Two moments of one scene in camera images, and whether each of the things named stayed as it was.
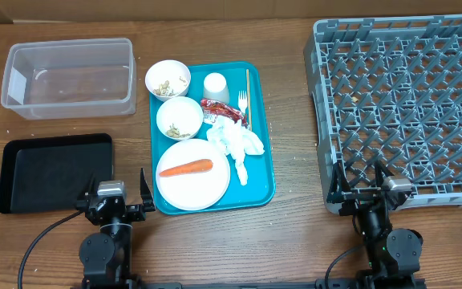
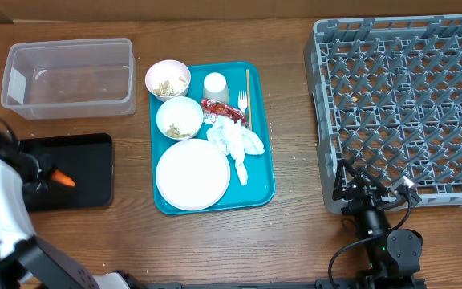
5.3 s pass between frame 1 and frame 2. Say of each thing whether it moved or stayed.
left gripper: moved
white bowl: stayed
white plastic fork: stayed
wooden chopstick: stayed
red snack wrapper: stayed
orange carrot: moved
